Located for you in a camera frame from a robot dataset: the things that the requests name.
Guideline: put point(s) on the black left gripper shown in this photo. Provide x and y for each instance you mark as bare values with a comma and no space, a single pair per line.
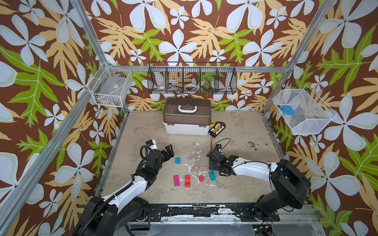
170,152

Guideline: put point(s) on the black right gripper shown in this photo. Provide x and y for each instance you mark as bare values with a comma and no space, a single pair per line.
214,156

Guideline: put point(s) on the magenta rectangular block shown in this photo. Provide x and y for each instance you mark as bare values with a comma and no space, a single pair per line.
176,181

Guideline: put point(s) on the red arch block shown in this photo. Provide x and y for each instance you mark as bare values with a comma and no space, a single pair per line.
187,181

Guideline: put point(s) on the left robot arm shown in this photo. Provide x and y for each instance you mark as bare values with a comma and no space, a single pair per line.
104,216

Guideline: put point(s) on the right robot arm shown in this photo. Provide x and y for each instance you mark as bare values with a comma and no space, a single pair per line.
289,187

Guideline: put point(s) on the teal rectangular block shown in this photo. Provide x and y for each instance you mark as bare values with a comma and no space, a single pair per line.
212,175

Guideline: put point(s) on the teal small block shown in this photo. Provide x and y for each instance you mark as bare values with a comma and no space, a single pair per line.
178,160

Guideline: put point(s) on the black battery pack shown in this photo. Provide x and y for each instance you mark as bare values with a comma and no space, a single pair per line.
217,129

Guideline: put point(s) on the white box with brown lid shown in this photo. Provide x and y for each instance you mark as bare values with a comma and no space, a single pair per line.
187,116

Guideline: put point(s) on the blue device in basket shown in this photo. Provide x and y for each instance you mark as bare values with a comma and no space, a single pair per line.
287,110

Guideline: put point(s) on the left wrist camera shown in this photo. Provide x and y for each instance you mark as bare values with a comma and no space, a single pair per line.
151,145

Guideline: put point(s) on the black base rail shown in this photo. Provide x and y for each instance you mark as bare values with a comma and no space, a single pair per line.
243,212

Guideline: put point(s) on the black wire basket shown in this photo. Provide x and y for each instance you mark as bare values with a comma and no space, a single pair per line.
192,77

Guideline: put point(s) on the white wire basket left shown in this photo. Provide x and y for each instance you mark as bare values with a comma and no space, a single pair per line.
110,86

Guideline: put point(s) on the white wire basket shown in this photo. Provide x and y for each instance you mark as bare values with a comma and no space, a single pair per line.
110,86
311,113

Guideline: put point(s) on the white wire basket right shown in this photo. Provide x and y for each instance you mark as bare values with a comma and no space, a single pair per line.
311,113

